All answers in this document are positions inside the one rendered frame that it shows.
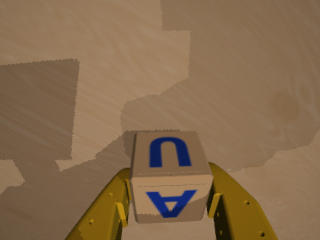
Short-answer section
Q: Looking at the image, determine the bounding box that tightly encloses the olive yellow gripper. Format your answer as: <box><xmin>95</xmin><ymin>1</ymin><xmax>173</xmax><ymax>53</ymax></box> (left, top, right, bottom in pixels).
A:
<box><xmin>65</xmin><ymin>162</ymin><xmax>278</xmax><ymax>240</ymax></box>

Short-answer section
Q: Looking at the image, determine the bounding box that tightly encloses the beige block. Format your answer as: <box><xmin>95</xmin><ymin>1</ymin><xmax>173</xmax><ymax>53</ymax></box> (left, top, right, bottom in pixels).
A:
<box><xmin>129</xmin><ymin>131</ymin><xmax>213</xmax><ymax>224</ymax></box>

